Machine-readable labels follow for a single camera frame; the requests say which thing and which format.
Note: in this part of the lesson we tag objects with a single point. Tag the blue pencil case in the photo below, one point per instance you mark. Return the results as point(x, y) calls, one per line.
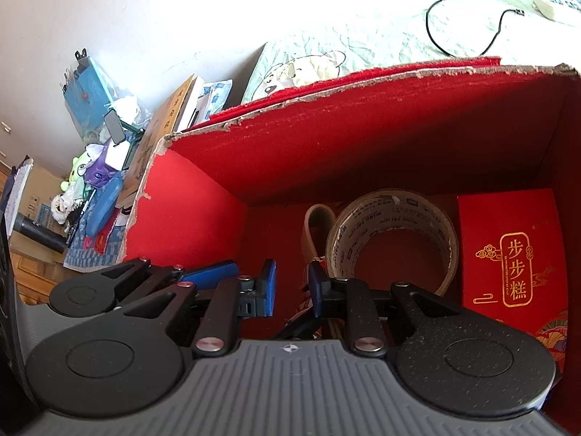
point(104, 204)

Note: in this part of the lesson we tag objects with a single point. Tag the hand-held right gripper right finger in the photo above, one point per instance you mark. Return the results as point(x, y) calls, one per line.
point(316, 288)

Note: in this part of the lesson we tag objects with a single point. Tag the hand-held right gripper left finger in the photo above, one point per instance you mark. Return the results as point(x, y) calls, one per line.
point(270, 288)

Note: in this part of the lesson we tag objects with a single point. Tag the black phone holder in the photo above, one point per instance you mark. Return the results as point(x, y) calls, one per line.
point(113, 127)

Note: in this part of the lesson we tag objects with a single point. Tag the white furry toy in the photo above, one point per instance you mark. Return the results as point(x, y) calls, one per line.
point(61, 209)

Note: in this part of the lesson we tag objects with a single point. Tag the clear plastic bag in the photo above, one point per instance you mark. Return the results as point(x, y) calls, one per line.
point(136, 109)

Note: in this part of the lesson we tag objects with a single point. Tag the white power strip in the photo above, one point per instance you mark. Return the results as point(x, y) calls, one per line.
point(559, 2)

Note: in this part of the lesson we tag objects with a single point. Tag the printed packing tape roll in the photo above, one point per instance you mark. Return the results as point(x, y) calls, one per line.
point(388, 205)

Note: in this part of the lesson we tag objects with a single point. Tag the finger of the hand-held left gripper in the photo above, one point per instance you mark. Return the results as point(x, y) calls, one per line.
point(211, 272)

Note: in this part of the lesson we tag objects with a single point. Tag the white paper stack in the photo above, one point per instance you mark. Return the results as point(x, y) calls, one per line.
point(18, 186)

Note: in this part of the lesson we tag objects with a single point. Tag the orange book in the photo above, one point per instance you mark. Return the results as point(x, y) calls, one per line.
point(150, 154)

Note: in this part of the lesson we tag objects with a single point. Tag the blue and white packet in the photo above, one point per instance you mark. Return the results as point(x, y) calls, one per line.
point(213, 93)

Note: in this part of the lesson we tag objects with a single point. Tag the green alien plush toy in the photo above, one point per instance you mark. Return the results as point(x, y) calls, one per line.
point(77, 166)

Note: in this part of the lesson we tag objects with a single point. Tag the blue patterned cloth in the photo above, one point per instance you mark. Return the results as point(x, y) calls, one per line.
point(86, 255)

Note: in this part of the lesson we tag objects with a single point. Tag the red packet with gold print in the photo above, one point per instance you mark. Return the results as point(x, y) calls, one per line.
point(499, 218)

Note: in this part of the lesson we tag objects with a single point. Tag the blue packet with binder clips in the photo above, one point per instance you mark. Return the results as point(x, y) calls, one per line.
point(90, 86)

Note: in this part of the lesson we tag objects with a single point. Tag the purple packet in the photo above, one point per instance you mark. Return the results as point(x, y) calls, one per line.
point(102, 170)

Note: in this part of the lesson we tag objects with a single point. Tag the white book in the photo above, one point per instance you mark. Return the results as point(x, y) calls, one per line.
point(195, 100)

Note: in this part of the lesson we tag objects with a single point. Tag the black cylinder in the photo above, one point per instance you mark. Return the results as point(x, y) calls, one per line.
point(38, 232)

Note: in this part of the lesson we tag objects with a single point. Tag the small beige tape roll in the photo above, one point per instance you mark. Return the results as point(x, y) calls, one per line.
point(308, 236)

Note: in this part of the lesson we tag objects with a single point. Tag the red cardboard box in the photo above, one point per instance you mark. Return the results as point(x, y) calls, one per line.
point(363, 145)

